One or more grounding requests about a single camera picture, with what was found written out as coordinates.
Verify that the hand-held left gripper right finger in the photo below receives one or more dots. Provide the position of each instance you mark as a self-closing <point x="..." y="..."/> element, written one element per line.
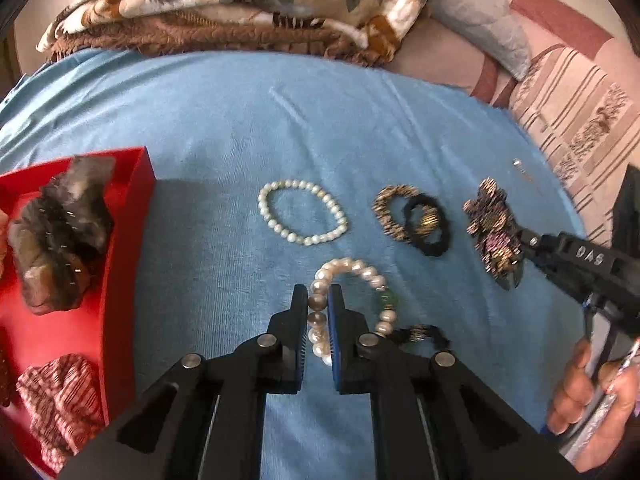
<point x="334" y="320"/>

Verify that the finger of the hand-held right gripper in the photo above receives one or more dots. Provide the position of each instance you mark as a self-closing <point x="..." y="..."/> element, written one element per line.
<point x="575" y="252"/>
<point x="565" y="277"/>

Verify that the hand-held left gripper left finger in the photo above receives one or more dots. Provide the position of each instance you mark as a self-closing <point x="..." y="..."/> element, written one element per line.
<point x="299" y="320"/>

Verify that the sequined flower hair clip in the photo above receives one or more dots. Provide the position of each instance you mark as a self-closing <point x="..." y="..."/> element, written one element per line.
<point x="492" y="230"/>

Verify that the leopard print scrunchie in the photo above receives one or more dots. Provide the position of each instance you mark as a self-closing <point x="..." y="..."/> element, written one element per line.
<point x="384" y="205"/>

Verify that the red box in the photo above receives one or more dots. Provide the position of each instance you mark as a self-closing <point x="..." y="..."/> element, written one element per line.
<point x="50" y="330"/>

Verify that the person's right hand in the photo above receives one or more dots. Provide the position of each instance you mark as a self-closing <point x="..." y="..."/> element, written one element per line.
<point x="580" y="410"/>

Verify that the small metal pin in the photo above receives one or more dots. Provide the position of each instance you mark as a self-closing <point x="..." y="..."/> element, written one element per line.
<point x="520" y="166"/>

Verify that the pink striped bedsheet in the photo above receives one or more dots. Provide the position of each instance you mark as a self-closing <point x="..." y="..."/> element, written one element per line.
<point x="575" y="100"/>

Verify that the blue bedsheet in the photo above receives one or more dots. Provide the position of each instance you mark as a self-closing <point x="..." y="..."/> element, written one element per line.
<point x="250" y="125"/>

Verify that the red plaid scrunchie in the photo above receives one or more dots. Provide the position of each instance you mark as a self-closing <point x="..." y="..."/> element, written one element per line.
<point x="60" y="400"/>

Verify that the pale grey pillow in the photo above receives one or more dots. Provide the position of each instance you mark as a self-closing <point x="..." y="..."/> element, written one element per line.
<point x="475" y="20"/>

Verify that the grey organza scrunchie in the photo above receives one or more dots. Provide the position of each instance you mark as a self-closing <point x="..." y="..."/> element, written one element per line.
<point x="60" y="230"/>

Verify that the brown quilted blanket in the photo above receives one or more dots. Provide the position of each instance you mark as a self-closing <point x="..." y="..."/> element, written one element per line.
<point x="200" y="35"/>

